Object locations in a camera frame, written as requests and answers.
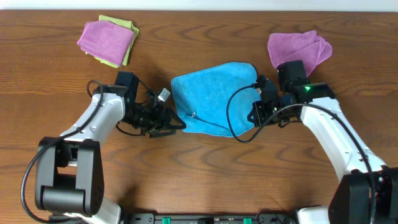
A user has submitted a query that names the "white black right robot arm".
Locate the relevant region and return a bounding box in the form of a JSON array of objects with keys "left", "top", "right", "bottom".
[{"left": 248, "top": 60, "right": 397, "bottom": 223}]

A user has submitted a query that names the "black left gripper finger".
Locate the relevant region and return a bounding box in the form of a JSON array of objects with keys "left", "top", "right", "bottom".
[
  {"left": 164, "top": 108, "right": 187, "bottom": 129},
  {"left": 148, "top": 129, "right": 176, "bottom": 138}
]

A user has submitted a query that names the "folded purple cloth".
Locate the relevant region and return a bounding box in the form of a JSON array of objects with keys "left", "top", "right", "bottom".
[{"left": 77, "top": 21, "right": 134, "bottom": 66}]

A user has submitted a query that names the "crumpled purple cloth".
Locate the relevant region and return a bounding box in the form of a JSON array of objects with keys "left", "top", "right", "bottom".
[{"left": 267, "top": 30, "right": 333, "bottom": 76}]

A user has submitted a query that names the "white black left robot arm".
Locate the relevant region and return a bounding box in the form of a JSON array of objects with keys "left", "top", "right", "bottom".
[{"left": 34, "top": 72, "right": 186, "bottom": 223}]

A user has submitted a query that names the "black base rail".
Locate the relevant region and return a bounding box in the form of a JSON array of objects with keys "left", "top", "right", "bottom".
[{"left": 120, "top": 210, "right": 298, "bottom": 224}]

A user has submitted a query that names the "green folded cloth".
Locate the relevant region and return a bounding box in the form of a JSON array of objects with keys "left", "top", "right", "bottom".
[{"left": 78, "top": 15, "right": 139, "bottom": 68}]

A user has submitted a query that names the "blue microfiber cloth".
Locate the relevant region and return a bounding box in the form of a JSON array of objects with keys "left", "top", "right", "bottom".
[{"left": 171, "top": 62, "right": 261, "bottom": 138}]

